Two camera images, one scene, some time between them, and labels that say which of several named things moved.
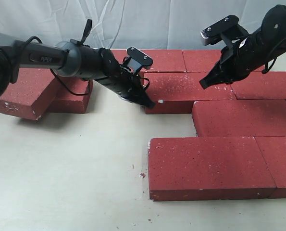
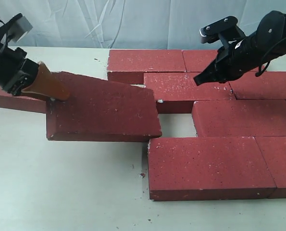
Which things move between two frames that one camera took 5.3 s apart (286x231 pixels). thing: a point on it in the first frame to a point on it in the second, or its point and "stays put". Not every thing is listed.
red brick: x=207 y=168 stays put
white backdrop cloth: x=125 y=24 stays put
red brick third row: x=240 y=118 stays put
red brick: x=174 y=93 stays put
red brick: x=204 y=60 stays put
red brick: x=163 y=60 stays put
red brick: x=31 y=96 to x=98 y=108
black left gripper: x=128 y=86 to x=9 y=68
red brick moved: x=73 y=95 to x=22 y=101
